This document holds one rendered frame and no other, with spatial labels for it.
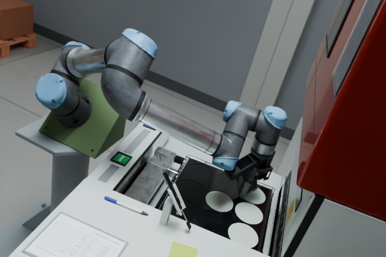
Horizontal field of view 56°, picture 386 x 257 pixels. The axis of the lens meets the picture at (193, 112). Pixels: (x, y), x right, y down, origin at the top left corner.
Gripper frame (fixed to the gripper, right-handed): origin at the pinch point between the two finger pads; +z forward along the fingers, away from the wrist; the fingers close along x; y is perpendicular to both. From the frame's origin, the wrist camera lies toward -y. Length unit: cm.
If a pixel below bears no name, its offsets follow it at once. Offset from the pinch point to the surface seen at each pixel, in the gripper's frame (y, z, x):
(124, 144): -32.1, -4.4, 32.1
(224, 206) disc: -7.5, 1.6, -1.7
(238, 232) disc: -9.6, 1.6, -12.7
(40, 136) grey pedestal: -55, 10, 62
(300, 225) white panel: -9.6, -19.8, -29.7
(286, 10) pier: 141, -29, 137
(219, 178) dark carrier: -0.8, 1.6, 11.2
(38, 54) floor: -7, 91, 320
